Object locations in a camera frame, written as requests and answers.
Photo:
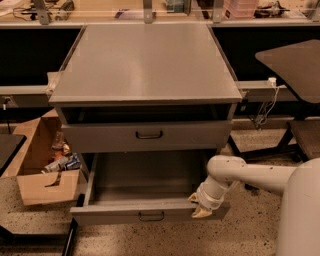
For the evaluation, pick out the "black office chair right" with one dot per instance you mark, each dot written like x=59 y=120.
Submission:
x=298 y=65

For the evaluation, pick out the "grey metal drawer cabinet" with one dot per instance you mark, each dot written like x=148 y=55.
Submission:
x=136 y=73

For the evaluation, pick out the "pink plastic bin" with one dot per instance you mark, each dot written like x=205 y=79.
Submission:
x=239 y=9

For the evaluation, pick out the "grey drawer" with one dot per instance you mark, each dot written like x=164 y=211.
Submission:
x=142 y=187
x=155 y=136

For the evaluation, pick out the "trash items in box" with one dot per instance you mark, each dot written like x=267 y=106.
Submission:
x=63 y=159

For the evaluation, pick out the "grey top drawer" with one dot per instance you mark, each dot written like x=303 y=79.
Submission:
x=155 y=136

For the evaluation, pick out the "long grey workbench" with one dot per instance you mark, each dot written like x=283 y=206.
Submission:
x=27 y=26

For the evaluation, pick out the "open cardboard box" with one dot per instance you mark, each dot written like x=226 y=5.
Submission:
x=35 y=153

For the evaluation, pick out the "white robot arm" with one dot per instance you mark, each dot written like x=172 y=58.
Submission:
x=299 y=225

